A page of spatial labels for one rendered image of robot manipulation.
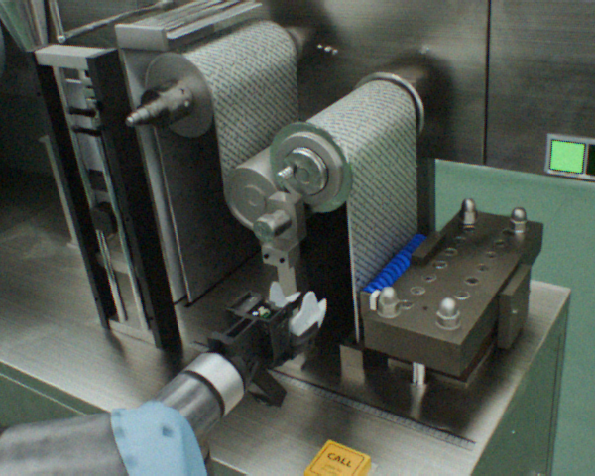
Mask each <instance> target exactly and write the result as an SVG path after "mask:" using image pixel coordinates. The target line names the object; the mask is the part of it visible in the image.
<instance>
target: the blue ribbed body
mask: <svg viewBox="0 0 595 476"><path fill-rule="evenodd" d="M425 238H426V236H425V235H422V234H416V235H415V236H414V238H413V239H411V240H410V242H409V243H407V244H406V246H405V247H404V248H403V249H402V250H401V251H400V252H399V253H398V255H396V256H395V257H394V259H392V260H391V261H390V263H389V264H387V265H386V268H384V269H383V270H382V271H381V273H379V274H378V275H377V277H375V278H374V279H373V281H372V282H370V283H369V284H368V287H366V288H364V290H363V292H367V293H370V294H372V293H373V292H374V291H375V290H378V291H381V290H382V288H384V287H390V286H391V285H392V284H393V283H394V282H395V281H396V280H397V278H398V277H399V276H400V275H401V274H402V273H403V272H404V271H405V270H406V269H407V267H408V266H409V265H410V264H411V263H412V262H411V254H412V253H413V252H414V250H415V249H416V248H417V247H418V246H419V245H420V244H421V243H422V242H423V241H424V239H425Z"/></svg>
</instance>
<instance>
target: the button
mask: <svg viewBox="0 0 595 476"><path fill-rule="evenodd" d="M370 469H371V457H370V456H368V455H366V454H363V453H361V452H358V451H356V450H353V449H351V448H348V447H346V446H343V445H341V444H338V443H336V442H333V441H331V440H328V441H327V443H326V444H325V445H324V446H323V448H322V449H321V450H320V451H319V453H318V454H317V455H316V457H315V458H314V459H313V460H312V462H311V463H310V464H309V465H308V467H307V468H306V469H305V471H304V473H303V474H304V476H366V475H367V473H368V472H369V471H370Z"/></svg>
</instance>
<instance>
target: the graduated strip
mask: <svg viewBox="0 0 595 476"><path fill-rule="evenodd" d="M187 347H188V348H191V349H193V350H196V351H199V352H202V353H205V352H206V351H207V350H208V349H209V346H208V345H207V344H204V343H201V342H198V341H196V340H194V341H193V342H191V343H190V344H189V345H188V346H187ZM266 370H267V371H268V372H269V373H270V374H271V375H272V376H273V377H274V378H275V379H276V380H278V381H281V382H283V383H286V384H289V385H291V386H294V387H297V388H300V389H302V390H305V391H308V392H311V393H313V394H316V395H319V396H321V397H324V398H327V399H330V400H332V401H334V402H337V403H339V404H342V405H345V406H348V407H350V408H353V409H356V410H359V411H361V412H364V413H367V414H369V415H372V416H375V417H379V418H382V419H385V420H387V421H390V422H393V423H396V424H398V425H401V426H404V427H407V428H409V429H412V430H415V431H417V432H420V433H423V434H426V435H428V436H431V437H434V438H436V439H439V440H442V441H445V442H447V443H450V444H453V445H456V446H458V447H461V448H464V449H466V450H469V451H473V449H474V448H475V446H476V444H477V442H478V441H476V440H473V439H470V438H467V437H464V436H462V435H459V434H456V433H453V432H451V431H448V430H445V429H442V428H439V427H437V426H434V425H431V424H428V423H425V422H423V421H420V420H417V419H414V418H411V417H409V416H404V415H401V414H398V413H396V412H393V411H390V410H387V409H384V408H382V407H379V406H376V405H373V404H371V403H368V402H365V401H362V400H359V399H357V398H354V397H351V396H348V395H345V394H343V393H340V392H337V391H334V390H331V389H329V388H326V387H323V386H320V385H317V384H315V383H313V382H310V381H307V380H304V379H302V378H299V377H296V376H293V375H291V374H288V373H285V372H282V371H279V370H277V369H273V370H272V369H269V368H266Z"/></svg>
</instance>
